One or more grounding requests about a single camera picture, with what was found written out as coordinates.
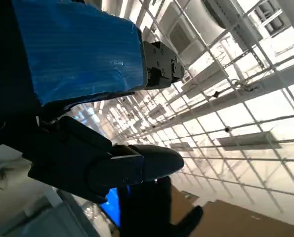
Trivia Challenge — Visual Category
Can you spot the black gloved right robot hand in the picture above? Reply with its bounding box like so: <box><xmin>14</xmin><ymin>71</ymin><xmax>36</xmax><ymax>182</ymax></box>
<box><xmin>118</xmin><ymin>176</ymin><xmax>204</xmax><ymax>237</ymax></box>

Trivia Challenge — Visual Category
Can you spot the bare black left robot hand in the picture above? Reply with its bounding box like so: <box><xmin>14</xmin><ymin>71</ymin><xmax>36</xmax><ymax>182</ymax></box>
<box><xmin>0</xmin><ymin>0</ymin><xmax>186</xmax><ymax>204</ymax></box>

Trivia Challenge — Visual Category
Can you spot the bright blue screen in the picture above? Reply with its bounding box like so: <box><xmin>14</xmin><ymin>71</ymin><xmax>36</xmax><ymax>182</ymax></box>
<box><xmin>98</xmin><ymin>186</ymin><xmax>132</xmax><ymax>228</ymax></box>

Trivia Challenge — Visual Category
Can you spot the round ceiling ventilation duct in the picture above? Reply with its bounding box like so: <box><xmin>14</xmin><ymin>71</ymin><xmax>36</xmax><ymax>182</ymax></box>
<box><xmin>201</xmin><ymin>0</ymin><xmax>249</xmax><ymax>29</ymax></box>

